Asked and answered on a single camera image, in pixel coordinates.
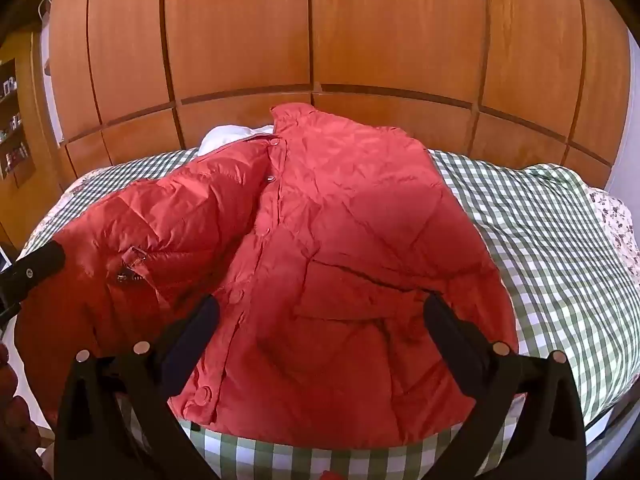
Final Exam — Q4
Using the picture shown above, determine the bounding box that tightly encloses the wooden bookshelf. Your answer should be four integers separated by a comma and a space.
0, 30, 66, 256

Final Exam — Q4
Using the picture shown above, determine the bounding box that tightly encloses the wooden wardrobe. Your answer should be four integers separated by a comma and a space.
47, 0, 631, 196

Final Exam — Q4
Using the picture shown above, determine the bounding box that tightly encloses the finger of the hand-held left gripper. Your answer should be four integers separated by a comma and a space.
0, 242, 67, 326

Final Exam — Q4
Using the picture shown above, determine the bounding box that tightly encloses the red puffer jacket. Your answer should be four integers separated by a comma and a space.
14, 103, 521, 448

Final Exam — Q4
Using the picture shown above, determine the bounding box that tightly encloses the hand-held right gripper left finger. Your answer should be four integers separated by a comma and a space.
54, 294, 221, 480

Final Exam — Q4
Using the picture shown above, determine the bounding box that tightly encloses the green checkered bedsheet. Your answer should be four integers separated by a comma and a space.
15, 147, 640, 480

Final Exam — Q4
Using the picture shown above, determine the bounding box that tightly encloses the white cloth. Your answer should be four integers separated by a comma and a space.
199, 124, 276, 157

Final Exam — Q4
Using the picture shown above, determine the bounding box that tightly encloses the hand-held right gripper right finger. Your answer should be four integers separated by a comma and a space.
422, 292, 588, 480

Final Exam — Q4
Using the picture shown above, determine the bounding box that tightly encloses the person's left hand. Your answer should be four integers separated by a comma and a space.
0, 342, 45, 480

